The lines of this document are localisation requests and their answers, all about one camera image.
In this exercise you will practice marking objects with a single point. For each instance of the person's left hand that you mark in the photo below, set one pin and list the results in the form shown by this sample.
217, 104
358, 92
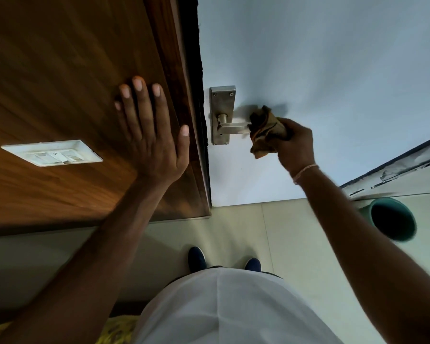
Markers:
157, 154

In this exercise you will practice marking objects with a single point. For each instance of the person's right hand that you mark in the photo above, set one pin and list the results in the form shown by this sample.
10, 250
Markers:
299, 150

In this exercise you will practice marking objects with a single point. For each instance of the brown cleaning cloth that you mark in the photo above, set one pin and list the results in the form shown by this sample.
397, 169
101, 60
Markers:
265, 132

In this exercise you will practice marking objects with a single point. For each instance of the teal plastic bucket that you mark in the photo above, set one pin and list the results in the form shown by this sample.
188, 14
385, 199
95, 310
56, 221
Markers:
365, 211

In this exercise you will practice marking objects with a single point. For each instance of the person's left forearm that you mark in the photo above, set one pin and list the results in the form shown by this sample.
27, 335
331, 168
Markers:
86, 265

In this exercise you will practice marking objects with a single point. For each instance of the person's right forearm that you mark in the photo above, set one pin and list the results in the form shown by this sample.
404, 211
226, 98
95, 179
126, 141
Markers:
372, 254

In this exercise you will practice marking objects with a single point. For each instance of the white door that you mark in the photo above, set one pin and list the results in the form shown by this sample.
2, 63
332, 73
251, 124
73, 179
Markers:
344, 60

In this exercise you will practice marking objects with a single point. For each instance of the person's left navy shoe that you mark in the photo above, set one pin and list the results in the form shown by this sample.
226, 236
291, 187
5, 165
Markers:
197, 259

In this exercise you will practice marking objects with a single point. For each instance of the person's navy shoe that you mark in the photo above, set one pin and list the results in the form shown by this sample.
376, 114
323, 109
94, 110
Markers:
197, 259
253, 265

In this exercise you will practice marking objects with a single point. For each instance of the person's right navy shoe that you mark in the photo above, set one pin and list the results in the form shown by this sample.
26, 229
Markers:
253, 265

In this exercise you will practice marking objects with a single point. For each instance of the person's white shirt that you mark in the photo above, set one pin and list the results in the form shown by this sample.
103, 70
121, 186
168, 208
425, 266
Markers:
236, 311

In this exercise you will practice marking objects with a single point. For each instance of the yellow patterned bedsheet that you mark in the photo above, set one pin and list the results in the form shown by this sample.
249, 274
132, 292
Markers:
118, 331

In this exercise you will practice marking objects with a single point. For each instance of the white switch plate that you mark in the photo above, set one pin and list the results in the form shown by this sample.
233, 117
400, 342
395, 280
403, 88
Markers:
50, 154

